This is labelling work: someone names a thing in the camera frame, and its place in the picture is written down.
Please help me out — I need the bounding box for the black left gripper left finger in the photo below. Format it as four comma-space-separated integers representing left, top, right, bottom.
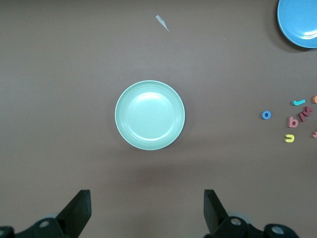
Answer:
27, 189, 92, 238

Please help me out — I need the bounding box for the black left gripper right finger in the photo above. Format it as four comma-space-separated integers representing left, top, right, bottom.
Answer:
204, 189, 265, 238

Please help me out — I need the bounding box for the green plate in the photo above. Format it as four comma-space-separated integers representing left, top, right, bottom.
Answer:
114, 80, 186, 151

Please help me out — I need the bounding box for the dark red foam letter m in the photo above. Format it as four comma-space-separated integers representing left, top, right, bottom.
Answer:
298, 106, 314, 123

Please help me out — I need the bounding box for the white paper scrap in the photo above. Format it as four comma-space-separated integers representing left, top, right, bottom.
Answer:
155, 15, 170, 32

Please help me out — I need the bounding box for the blue plate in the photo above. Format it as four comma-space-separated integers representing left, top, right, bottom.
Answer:
276, 0, 317, 49

